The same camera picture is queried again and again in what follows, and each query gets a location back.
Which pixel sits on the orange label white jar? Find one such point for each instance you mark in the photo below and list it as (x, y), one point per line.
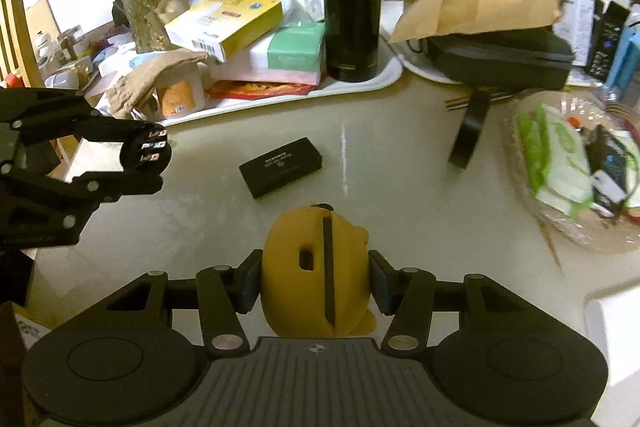
(177, 97)

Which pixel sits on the black cylindrical plug adapter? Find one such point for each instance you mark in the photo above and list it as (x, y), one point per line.
(137, 152)

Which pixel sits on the yellow silicone case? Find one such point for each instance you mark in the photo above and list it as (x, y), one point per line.
(290, 242)

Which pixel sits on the wooden chair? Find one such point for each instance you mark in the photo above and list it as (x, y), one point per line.
(20, 32)

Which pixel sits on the blue carton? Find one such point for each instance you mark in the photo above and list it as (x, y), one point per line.
(627, 62)

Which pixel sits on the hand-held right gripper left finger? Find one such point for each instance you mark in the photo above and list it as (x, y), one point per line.
(248, 287)

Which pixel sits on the yellow white carton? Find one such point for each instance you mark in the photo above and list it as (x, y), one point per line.
(225, 19)

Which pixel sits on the wicker basket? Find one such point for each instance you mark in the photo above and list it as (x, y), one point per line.
(575, 232)

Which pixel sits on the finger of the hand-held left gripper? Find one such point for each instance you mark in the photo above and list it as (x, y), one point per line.
(100, 127)
(115, 188)

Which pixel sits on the green tissue pack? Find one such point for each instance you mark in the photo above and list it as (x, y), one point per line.
(285, 52)

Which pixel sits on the red printed packet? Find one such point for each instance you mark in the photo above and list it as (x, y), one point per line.
(260, 89)

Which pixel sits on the black zip case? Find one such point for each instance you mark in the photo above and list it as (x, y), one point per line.
(500, 59)

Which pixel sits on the brown paper envelope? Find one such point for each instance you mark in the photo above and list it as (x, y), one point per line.
(480, 7)

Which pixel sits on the black tape roll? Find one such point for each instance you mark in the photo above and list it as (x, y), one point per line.
(467, 132)

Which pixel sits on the white small box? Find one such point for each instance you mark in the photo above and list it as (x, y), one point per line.
(617, 317)

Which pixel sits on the black carton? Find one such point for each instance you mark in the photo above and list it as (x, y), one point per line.
(607, 39)

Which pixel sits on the green white sachets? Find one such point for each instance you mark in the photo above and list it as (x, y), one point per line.
(555, 157)

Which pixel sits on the small black box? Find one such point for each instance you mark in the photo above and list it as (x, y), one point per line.
(280, 167)

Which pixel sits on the small open cardboard carton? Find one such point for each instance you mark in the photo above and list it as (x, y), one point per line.
(170, 4)

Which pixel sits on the white tray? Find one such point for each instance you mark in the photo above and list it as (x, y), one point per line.
(360, 87)

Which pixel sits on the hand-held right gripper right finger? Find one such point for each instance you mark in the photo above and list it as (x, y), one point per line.
(380, 284)

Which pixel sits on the black packet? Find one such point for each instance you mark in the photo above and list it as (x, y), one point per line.
(607, 162)

